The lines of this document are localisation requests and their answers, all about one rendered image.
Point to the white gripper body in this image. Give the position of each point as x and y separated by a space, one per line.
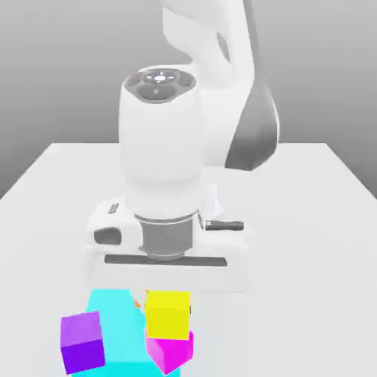
165 277

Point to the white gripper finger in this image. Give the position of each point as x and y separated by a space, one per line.
142 307

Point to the small yellow cube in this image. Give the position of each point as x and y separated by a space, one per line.
168 316

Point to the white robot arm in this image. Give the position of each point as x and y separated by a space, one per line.
160 141

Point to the small orange cube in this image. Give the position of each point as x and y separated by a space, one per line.
137 303

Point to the small magenta cube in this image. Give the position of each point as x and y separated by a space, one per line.
170 355

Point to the small purple cube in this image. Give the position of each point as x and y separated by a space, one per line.
82 343

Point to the large cyan box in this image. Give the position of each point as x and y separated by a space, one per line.
123 338

